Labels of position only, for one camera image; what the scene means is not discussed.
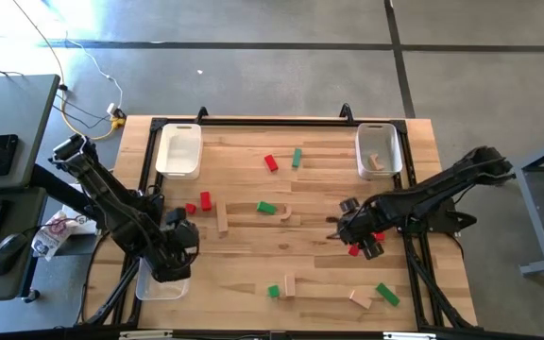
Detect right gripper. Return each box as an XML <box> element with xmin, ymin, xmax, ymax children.
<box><xmin>326</xmin><ymin>196</ymin><xmax>389</xmax><ymax>261</ymax></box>

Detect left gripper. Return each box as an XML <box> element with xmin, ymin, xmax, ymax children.
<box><xmin>151</xmin><ymin>206</ymin><xmax>202</xmax><ymax>284</ymax></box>

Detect long wooden plank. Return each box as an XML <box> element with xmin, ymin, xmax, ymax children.
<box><xmin>214</xmin><ymin>196</ymin><xmax>230</xmax><ymax>233</ymax></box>

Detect small wooden block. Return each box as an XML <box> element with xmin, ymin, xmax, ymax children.
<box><xmin>348</xmin><ymin>289</ymin><xmax>374</xmax><ymax>311</ymax></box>

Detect wooden bridge arch block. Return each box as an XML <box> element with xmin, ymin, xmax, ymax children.
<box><xmin>366</xmin><ymin>152</ymin><xmax>386</xmax><ymax>172</ymax></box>

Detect green rectangular block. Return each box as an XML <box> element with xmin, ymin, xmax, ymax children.
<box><xmin>375</xmin><ymin>281</ymin><xmax>401</xmax><ymax>308</ymax></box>

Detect clear plastic bin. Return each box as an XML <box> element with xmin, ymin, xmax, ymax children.
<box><xmin>134</xmin><ymin>254</ymin><xmax>192</xmax><ymax>302</ymax></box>

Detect white plastic bin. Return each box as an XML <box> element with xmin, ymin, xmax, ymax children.
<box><xmin>355</xmin><ymin>122</ymin><xmax>404</xmax><ymax>181</ymax></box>
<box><xmin>154</xmin><ymin>123</ymin><xmax>203</xmax><ymax>180</ymax></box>

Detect white printed bag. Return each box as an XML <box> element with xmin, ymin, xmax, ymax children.
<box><xmin>61</xmin><ymin>207</ymin><xmax>99</xmax><ymax>236</ymax></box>

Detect printed snack bag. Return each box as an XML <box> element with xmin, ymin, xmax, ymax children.
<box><xmin>30</xmin><ymin>210</ymin><xmax>80</xmax><ymax>263</ymax></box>

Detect black computer mouse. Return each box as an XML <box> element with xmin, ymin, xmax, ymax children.
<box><xmin>0</xmin><ymin>231</ymin><xmax>29</xmax><ymax>278</ymax></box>

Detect black smartphone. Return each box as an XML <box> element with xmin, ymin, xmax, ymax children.
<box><xmin>0</xmin><ymin>133</ymin><xmax>20</xmax><ymax>179</ymax></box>

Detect silver aluminium bracket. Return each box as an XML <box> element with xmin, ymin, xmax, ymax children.
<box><xmin>382</xmin><ymin>331</ymin><xmax>437</xmax><ymax>340</ymax></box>
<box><xmin>118</xmin><ymin>330</ymin><xmax>174</xmax><ymax>340</ymax></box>

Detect black aluminium table frame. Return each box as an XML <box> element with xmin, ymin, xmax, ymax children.
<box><xmin>76</xmin><ymin>115</ymin><xmax>479</xmax><ymax>332</ymax></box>

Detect yellow cable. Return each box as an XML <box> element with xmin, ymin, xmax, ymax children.
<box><xmin>59</xmin><ymin>89</ymin><xmax>127</xmax><ymax>142</ymax></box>

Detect black floor cable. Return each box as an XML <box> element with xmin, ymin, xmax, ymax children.
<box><xmin>52</xmin><ymin>92</ymin><xmax>115</xmax><ymax>131</ymax></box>

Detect white cable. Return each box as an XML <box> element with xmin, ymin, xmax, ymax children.
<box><xmin>63</xmin><ymin>37</ymin><xmax>125</xmax><ymax>114</ymax></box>

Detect grey metal table frame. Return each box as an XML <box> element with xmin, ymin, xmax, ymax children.
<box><xmin>488</xmin><ymin>129</ymin><xmax>544</xmax><ymax>278</ymax></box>

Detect thin beige cable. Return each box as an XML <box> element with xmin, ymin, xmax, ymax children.
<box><xmin>10</xmin><ymin>0</ymin><xmax>65</xmax><ymax>91</ymax></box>

